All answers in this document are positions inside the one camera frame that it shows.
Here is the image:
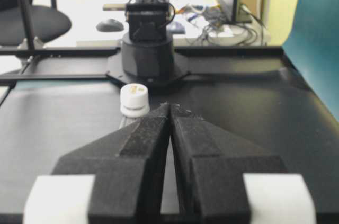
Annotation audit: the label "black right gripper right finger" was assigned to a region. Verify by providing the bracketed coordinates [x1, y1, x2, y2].
[171, 104, 317, 223]

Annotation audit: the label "white bottle cap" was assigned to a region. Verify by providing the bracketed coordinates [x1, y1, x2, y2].
[120, 83, 150, 118]

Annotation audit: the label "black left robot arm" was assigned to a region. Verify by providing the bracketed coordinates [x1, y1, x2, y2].
[106, 0, 190, 87]

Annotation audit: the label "tangled desk cables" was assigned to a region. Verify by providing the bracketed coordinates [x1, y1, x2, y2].
[182, 1, 268, 46]

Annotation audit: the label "black computer mouse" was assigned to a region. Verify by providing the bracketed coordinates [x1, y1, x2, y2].
[96, 19, 124, 32]

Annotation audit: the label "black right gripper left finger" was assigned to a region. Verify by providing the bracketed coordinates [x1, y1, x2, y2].
[23, 103, 170, 223]

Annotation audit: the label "black office chair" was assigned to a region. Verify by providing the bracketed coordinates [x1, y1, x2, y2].
[1, 0, 72, 47]

